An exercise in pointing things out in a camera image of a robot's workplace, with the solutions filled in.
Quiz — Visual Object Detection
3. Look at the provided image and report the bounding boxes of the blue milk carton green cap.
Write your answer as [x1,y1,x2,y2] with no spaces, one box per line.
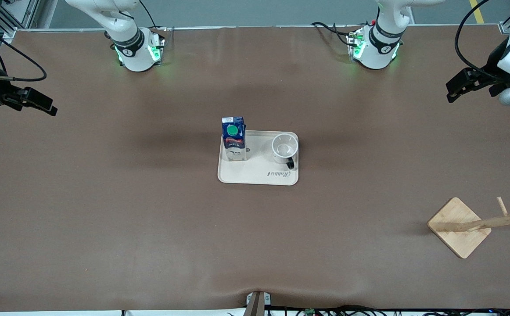
[221,116,247,162]

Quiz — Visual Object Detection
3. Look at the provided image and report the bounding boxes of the white smiley cup black handle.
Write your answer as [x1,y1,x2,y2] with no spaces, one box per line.
[272,133,300,170]

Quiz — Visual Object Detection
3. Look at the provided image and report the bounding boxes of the wooden cup stand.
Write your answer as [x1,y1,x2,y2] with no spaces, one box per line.
[427,197,510,259]

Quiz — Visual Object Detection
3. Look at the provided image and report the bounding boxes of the cream rectangular plastic tray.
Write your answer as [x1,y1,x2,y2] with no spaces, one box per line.
[218,130,299,186]

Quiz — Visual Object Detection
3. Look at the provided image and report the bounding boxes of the yellow floor tape strip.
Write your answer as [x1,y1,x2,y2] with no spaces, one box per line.
[469,0,486,25]

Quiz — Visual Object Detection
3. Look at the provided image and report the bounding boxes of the brown table cover mat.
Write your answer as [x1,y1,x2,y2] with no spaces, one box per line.
[0,25,510,313]

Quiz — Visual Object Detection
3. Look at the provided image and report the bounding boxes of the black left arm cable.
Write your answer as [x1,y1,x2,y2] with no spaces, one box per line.
[454,0,508,82]

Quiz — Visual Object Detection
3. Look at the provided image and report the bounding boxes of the black right arm base cable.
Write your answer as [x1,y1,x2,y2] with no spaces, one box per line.
[139,0,168,31]

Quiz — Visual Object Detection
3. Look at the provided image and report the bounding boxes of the black left arm base cables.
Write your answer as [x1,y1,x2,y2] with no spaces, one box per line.
[311,21,356,47]

